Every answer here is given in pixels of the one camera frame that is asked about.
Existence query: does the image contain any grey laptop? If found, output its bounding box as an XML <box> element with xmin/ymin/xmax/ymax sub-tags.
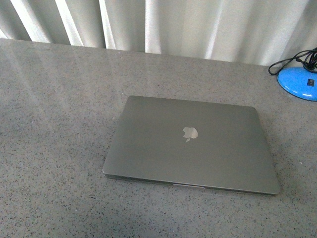
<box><xmin>103</xmin><ymin>96</ymin><xmax>280</xmax><ymax>195</ymax></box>

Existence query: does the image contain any white pleated curtain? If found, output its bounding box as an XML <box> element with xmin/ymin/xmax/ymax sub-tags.
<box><xmin>0</xmin><ymin>0</ymin><xmax>317</xmax><ymax>65</ymax></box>

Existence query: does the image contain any blue lamp base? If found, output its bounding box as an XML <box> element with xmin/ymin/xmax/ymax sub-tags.
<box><xmin>277</xmin><ymin>67</ymin><xmax>317</xmax><ymax>101</ymax></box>

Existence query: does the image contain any black power cable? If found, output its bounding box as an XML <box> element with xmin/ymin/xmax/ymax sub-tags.
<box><xmin>268</xmin><ymin>47</ymin><xmax>317</xmax><ymax>76</ymax></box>

